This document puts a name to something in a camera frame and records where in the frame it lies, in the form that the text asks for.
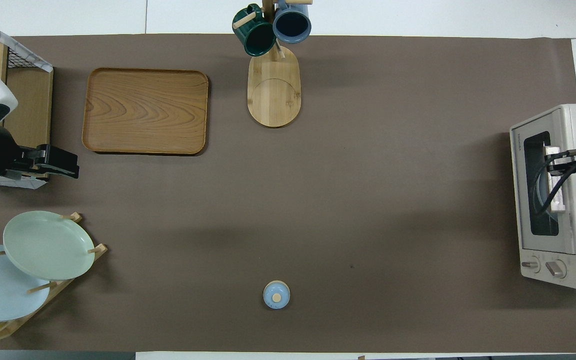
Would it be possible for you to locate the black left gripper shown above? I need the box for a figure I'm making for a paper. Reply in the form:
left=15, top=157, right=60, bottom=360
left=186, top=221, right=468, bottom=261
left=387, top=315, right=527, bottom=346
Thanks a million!
left=15, top=144, right=80, bottom=180

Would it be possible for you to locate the glass oven door with handle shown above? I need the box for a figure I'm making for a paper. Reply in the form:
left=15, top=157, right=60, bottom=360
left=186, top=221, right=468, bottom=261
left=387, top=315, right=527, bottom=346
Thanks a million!
left=509, top=111, right=576, bottom=256

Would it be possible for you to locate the pale green plate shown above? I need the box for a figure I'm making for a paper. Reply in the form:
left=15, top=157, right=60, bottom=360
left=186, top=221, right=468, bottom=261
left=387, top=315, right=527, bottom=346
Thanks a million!
left=2, top=210, right=96, bottom=281

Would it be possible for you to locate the rectangular wooden tray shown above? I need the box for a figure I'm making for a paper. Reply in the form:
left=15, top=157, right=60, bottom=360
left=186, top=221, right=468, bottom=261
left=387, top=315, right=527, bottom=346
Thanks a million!
left=82, top=68, right=209, bottom=156

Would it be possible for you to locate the wooden plate rack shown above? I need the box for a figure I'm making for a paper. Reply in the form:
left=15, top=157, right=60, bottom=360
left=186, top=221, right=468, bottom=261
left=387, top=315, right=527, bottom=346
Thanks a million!
left=0, top=212, right=108, bottom=344

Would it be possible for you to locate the brown table mat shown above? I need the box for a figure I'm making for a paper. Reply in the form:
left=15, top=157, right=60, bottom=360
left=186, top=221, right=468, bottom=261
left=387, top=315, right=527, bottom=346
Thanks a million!
left=0, top=33, right=576, bottom=354

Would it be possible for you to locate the wooden mug tree stand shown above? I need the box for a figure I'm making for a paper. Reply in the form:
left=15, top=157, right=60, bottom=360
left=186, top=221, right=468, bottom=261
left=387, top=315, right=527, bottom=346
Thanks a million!
left=232, top=0, right=314, bottom=129

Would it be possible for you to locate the dark green mug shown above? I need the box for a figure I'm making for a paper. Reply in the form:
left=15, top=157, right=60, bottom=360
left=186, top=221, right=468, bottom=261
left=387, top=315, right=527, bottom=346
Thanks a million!
left=232, top=4, right=277, bottom=57

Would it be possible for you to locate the small blue knob lid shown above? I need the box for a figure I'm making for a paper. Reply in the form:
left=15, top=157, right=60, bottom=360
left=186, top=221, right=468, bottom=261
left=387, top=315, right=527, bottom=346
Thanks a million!
left=262, top=280, right=291, bottom=310

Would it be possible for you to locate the blue mug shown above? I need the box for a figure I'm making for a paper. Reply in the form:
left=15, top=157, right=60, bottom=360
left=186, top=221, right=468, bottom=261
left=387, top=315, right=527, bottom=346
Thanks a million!
left=272, top=0, right=313, bottom=44

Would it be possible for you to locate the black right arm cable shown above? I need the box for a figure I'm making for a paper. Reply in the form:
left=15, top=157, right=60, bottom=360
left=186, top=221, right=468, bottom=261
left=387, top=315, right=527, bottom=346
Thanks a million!
left=532, top=149, right=576, bottom=249

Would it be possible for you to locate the wire shelf with wooden boards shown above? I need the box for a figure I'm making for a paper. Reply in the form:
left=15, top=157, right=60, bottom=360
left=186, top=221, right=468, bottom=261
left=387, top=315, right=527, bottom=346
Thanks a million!
left=0, top=11, right=54, bottom=190

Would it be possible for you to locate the wooden wire-top shelf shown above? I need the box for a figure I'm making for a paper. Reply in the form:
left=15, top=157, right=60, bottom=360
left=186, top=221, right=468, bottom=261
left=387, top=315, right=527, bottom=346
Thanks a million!
left=0, top=11, right=54, bottom=190

